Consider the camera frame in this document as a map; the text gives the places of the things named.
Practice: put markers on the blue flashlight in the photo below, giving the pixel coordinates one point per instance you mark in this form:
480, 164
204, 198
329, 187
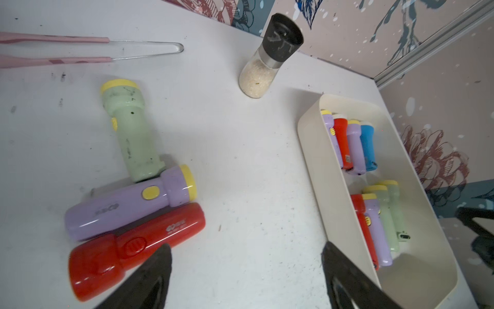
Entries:
367, 135

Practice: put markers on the cream plastic storage tray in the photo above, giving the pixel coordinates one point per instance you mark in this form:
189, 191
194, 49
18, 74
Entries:
423, 273

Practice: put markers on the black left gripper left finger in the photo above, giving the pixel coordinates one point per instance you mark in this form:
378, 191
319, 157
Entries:
147, 287

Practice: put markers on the green flashlight front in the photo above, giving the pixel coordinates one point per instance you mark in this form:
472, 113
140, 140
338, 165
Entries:
396, 210

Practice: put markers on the purple flashlight horizontal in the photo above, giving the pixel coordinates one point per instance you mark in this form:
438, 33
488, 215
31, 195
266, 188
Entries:
174, 187

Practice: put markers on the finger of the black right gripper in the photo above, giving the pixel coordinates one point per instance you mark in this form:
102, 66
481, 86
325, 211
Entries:
483, 243

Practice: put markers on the glass grinder with black cap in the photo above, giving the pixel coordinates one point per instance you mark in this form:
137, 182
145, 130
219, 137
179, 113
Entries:
282, 39

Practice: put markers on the purple flashlight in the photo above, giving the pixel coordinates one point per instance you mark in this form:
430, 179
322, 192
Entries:
329, 123
355, 147
377, 232

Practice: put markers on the dark red flashlight horizontal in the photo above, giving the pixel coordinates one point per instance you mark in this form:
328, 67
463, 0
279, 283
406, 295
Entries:
101, 263

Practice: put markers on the green flashlight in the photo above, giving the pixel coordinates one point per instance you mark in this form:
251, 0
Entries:
385, 214
396, 210
123, 101

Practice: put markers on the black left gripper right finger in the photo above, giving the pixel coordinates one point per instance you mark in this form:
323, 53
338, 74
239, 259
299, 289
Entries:
347, 285

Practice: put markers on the red flashlight white cap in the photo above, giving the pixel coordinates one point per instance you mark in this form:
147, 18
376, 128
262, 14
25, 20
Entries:
340, 127

